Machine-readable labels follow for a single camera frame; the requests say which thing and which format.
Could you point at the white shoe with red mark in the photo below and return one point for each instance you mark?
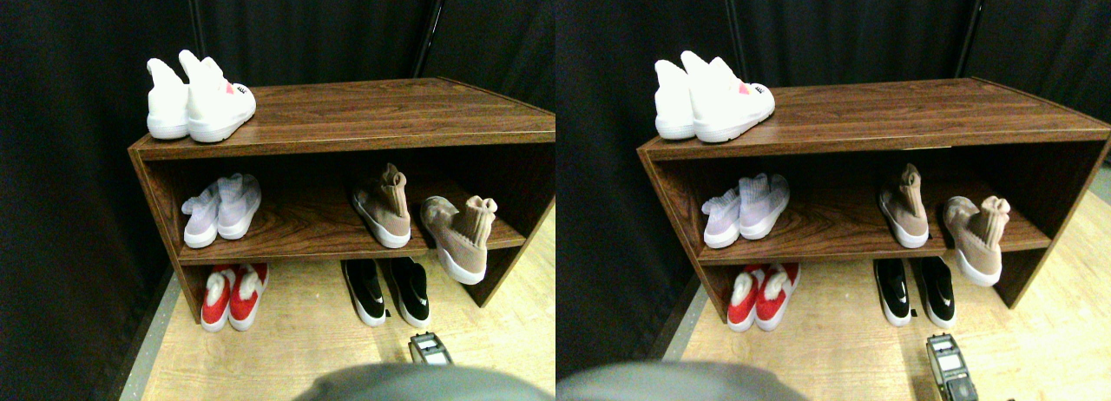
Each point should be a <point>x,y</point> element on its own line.
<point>213,110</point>
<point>720,110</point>

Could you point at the black shoe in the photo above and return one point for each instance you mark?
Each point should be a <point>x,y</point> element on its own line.
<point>937,292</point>
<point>892,292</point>
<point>364,292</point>
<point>410,292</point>

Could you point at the curtain stand pole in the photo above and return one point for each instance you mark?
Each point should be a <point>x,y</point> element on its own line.
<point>971,28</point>
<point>195,19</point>
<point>432,28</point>

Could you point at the lilac shoe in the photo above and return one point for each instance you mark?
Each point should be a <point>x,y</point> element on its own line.
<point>236,210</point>
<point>762,210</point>
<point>720,226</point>
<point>201,223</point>

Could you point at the beige shoe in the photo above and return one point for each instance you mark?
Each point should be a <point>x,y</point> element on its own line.
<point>979,245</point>
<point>904,212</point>
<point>386,212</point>
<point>460,245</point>

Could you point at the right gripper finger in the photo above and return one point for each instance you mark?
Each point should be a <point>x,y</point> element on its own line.
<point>950,366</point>
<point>430,351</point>

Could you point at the brown shoe rack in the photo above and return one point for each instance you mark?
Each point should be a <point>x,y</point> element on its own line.
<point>364,115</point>
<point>877,115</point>

